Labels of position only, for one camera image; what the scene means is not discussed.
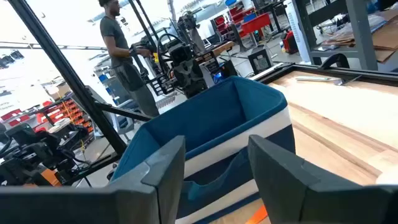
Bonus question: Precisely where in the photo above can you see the black computer case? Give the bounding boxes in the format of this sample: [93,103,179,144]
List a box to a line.
[247,48,275,76]

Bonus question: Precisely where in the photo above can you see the red metal cart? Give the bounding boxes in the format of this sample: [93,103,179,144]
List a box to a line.
[240,12,274,35]

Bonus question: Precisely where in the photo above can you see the brown cardboard box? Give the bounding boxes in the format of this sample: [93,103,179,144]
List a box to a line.
[371,9,398,63]

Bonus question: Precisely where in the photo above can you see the red toolbox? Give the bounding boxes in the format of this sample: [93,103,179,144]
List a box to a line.
[280,29,300,55]

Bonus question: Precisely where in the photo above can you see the red parts bin rack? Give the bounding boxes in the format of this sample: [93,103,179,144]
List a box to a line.
[0,98,94,134]

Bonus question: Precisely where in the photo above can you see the plastic-wrapped cardboard stack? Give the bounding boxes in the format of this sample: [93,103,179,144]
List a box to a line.
[322,14,388,47]

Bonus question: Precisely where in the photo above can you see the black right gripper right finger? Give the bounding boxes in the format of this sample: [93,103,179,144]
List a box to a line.
[248,134,398,224]

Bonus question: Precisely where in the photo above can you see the navy blue fabric basket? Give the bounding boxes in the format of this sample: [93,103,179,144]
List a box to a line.
[110,75,296,224]

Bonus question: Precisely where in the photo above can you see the person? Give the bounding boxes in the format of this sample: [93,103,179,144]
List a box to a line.
[98,0,160,118]

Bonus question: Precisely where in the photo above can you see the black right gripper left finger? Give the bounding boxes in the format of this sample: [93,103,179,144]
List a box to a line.
[0,135,187,224]

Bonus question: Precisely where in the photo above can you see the silver metal strip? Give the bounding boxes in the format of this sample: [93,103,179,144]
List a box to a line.
[294,75,345,86]

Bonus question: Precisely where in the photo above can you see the black robot machinery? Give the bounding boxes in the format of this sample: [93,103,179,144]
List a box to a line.
[0,122,91,187]

